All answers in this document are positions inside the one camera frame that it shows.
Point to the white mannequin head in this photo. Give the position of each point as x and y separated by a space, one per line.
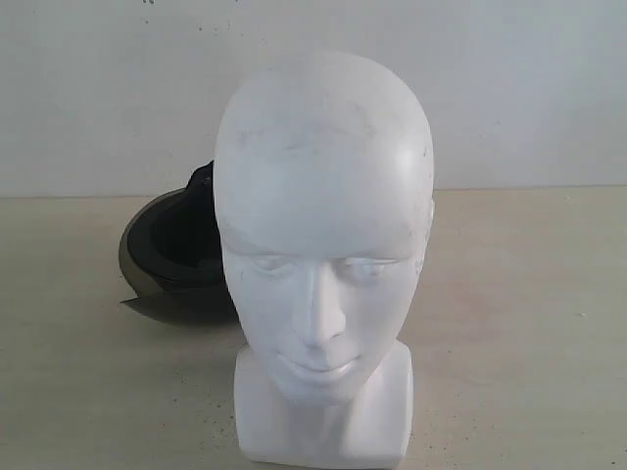
323 191

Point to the black helmet with visor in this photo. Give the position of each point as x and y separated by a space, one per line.
170 255

